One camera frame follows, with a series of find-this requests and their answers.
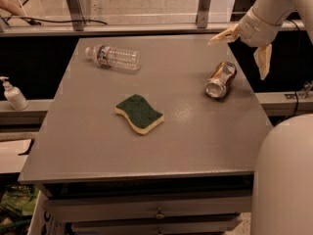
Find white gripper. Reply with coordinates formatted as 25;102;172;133
207;9;282;80

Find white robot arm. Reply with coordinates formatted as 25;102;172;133
209;0;313;235

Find green and yellow sponge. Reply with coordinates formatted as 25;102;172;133
115;94;164;135

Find clear plastic water bottle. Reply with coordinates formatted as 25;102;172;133
85;44;140;71

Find grey upper drawer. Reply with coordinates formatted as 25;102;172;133
43;196;251;222

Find grey drawer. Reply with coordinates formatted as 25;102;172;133
43;196;251;222
72;214;242;235

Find grey lower drawer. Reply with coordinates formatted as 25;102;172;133
72;214;242;235

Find white pump dispenser bottle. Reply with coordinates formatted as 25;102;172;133
0;76;28;111

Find person standing behind glass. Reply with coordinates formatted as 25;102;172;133
0;0;40;25

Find white cardboard box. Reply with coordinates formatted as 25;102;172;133
27;192;65;235

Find green snack bag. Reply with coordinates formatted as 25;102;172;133
0;184;39;217

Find black cable at right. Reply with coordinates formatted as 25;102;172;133
287;18;302;119

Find right metal bracket post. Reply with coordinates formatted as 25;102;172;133
196;0;211;28

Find metal bracket post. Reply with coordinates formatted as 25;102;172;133
196;0;211;28
66;0;85;31

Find black cable on floor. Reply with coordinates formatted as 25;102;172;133
1;16;109;26

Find left metal bracket post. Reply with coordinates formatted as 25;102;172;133
66;0;85;31

